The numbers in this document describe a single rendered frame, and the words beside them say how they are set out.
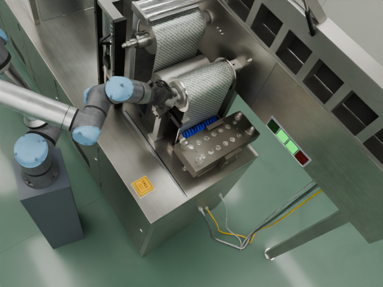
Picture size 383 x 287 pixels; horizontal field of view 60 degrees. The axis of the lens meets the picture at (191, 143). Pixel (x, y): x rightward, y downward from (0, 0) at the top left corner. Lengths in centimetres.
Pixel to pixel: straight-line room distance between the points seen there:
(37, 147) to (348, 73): 112
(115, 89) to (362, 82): 77
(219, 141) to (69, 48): 97
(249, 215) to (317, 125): 139
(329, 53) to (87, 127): 81
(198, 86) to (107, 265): 142
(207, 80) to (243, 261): 150
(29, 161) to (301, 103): 104
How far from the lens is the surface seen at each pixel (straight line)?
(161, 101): 120
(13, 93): 108
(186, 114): 139
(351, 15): 391
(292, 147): 146
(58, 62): 191
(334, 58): 120
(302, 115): 136
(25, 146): 137
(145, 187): 148
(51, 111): 106
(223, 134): 156
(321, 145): 137
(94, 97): 111
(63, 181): 153
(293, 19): 126
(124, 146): 159
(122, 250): 234
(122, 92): 103
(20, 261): 240
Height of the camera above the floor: 229
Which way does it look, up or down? 58 degrees down
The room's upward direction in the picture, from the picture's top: 23 degrees clockwise
